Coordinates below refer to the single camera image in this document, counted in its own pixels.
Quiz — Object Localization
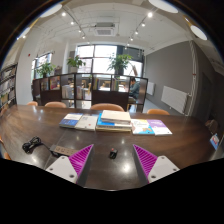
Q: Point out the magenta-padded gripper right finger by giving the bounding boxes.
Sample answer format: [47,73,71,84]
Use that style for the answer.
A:
[132,143,181,187]

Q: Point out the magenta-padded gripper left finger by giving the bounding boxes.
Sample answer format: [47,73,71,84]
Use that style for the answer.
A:
[45,143,95,188]

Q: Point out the small black charger block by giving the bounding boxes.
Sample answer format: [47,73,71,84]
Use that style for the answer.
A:
[108,147,119,160]

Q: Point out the black power strip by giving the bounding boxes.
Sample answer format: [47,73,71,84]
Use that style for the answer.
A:
[49,143,79,158]

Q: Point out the purple cover book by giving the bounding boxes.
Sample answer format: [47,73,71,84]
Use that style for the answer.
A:
[147,119,173,136]

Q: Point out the colourful illustrated book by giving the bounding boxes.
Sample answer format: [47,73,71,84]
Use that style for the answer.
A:
[130,118,156,136]

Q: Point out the blue cover book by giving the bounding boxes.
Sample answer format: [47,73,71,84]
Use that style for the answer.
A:
[58,112,84,129]

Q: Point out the plain white book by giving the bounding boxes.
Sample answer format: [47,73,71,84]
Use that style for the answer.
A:
[74,114,99,132]

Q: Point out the orange chair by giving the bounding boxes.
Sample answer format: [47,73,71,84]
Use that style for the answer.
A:
[2,151,13,161]

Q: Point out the blue sign card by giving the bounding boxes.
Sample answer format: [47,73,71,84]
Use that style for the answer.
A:
[209,133,221,151]

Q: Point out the tan flat book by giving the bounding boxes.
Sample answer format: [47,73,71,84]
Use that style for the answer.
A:
[95,125,133,133]

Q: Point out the blue and white book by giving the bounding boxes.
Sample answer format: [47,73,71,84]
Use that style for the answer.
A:
[96,113,133,129]

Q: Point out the dark chair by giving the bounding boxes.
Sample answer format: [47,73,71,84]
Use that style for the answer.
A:
[204,118,219,134]

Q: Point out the large white book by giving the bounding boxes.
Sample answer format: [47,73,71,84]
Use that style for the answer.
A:
[100,109,132,124]

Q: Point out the person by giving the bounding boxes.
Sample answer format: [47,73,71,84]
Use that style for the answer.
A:
[128,77,141,104]

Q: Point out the dark wooden divider shelf unit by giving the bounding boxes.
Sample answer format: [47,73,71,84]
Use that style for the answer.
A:
[32,72,149,113]

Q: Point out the large potted green plant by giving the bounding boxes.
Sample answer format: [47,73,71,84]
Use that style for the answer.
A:
[107,53,133,76]

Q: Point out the ceiling air conditioner unit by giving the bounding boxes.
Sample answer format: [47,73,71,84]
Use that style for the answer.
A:
[93,22,117,37]

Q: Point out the group of ceiling spotlights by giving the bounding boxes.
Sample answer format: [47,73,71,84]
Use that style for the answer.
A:
[60,11,154,42]

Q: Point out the round white ceiling lamps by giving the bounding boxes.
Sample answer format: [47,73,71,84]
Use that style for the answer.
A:
[16,0,208,42]

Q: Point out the coiled black power cable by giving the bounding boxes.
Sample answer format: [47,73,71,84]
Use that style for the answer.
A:
[22,135,54,155]

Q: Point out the white wall radiator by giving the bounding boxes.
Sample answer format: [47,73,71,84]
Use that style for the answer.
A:
[160,85,189,115]

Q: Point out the small white wall panel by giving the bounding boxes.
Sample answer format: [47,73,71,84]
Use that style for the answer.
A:
[146,81,155,97]

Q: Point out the tall wall bookshelf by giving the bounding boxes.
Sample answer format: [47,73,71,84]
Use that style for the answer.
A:
[0,63,18,113]

